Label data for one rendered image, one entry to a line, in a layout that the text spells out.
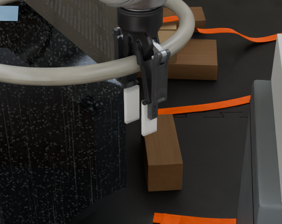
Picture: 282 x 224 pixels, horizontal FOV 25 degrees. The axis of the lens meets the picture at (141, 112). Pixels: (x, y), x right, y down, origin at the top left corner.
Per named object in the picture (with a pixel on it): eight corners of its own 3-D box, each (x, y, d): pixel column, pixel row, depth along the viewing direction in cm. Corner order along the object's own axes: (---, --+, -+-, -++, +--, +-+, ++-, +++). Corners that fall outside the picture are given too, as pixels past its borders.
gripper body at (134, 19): (174, 5, 104) (173, 58, 108) (143, -10, 110) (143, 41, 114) (136, 16, 100) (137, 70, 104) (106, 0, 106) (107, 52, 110)
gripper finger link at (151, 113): (154, 89, 111) (164, 96, 108) (154, 114, 113) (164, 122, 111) (147, 92, 110) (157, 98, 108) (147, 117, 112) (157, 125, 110)
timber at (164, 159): (182, 190, 226) (183, 163, 219) (147, 192, 225) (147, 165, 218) (171, 138, 251) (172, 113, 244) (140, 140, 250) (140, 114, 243)
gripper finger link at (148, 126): (155, 95, 112) (157, 97, 112) (154, 129, 116) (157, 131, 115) (140, 100, 111) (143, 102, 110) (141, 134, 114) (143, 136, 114)
